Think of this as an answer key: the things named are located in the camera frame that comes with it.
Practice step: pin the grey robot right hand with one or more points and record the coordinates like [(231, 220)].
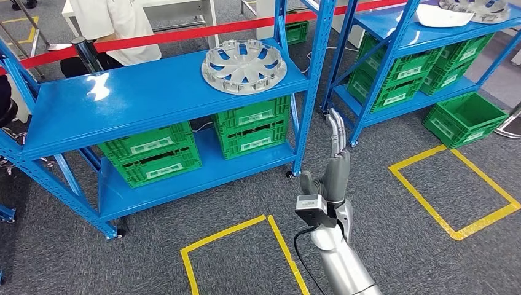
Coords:
[(336, 175)]

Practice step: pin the silver wheel hubcap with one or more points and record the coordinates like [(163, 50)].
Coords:
[(244, 67), (488, 10)]

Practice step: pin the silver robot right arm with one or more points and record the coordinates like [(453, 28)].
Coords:
[(342, 260)]

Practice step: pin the blue metal shelf rack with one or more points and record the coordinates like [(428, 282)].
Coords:
[(415, 36), (154, 97)]

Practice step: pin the white moulded part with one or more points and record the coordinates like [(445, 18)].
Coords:
[(439, 18)]

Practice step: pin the green open plastic crate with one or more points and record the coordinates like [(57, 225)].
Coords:
[(464, 120)]

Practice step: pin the round metal stand base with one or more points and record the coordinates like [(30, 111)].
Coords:
[(511, 128)]

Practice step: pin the red barrier belt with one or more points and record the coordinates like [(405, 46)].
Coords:
[(183, 34)]

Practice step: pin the seated person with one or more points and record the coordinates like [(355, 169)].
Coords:
[(118, 28)]

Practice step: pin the chrome chair base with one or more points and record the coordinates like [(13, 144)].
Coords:
[(40, 161)]

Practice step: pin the blue metal rack foot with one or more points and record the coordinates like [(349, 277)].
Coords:
[(7, 212)]

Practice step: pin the black chair seat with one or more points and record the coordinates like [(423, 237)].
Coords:
[(7, 104)]

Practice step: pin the yellow floor tape line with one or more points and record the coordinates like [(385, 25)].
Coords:
[(30, 30)]

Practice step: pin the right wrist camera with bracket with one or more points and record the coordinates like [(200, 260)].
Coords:
[(313, 209)]

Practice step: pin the black stanchion post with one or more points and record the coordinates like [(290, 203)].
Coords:
[(87, 55)]

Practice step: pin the grey metal frame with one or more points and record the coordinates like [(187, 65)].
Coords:
[(24, 28)]

